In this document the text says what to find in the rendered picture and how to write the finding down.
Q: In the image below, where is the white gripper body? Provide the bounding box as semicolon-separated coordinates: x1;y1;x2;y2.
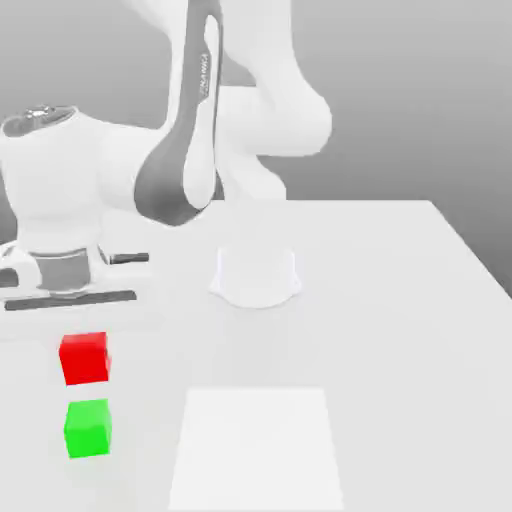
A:
0;289;164;342

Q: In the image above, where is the small red cube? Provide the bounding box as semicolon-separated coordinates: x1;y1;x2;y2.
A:
58;331;113;388

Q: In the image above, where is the small green cube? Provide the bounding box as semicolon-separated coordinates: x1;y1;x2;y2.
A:
63;398;113;460

